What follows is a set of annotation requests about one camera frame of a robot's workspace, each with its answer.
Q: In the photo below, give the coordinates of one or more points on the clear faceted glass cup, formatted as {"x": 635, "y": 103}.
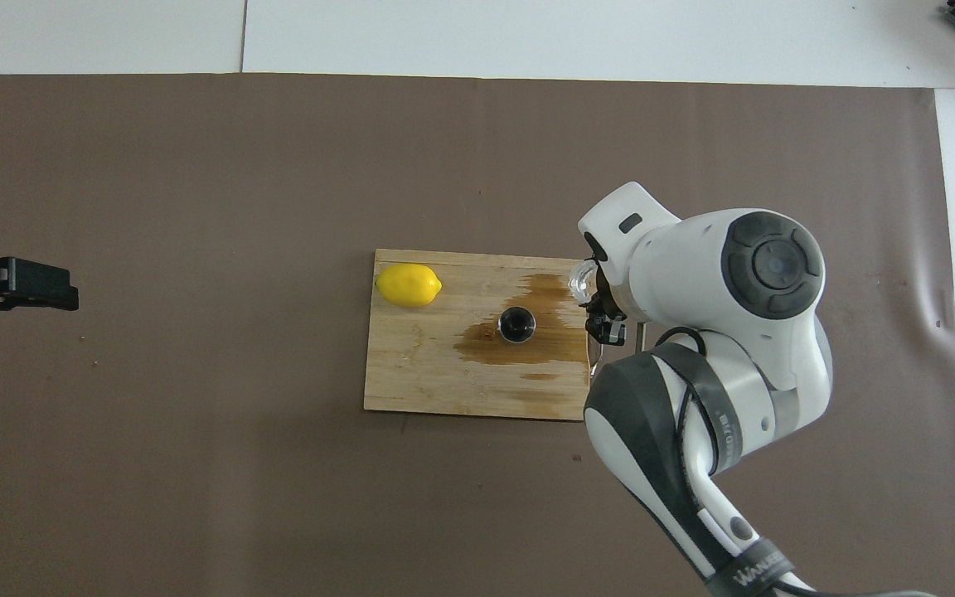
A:
{"x": 580, "y": 280}

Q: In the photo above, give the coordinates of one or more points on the steel double jigger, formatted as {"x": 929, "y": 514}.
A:
{"x": 516, "y": 324}

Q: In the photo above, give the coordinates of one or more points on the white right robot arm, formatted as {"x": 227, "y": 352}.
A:
{"x": 693, "y": 274}

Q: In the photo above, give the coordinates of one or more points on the wooden cutting board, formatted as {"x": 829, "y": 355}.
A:
{"x": 428, "y": 365}

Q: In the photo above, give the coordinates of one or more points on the yellow lemon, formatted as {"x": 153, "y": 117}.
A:
{"x": 408, "y": 285}

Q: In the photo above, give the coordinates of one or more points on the brown paper table mat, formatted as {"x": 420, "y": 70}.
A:
{"x": 278, "y": 166}

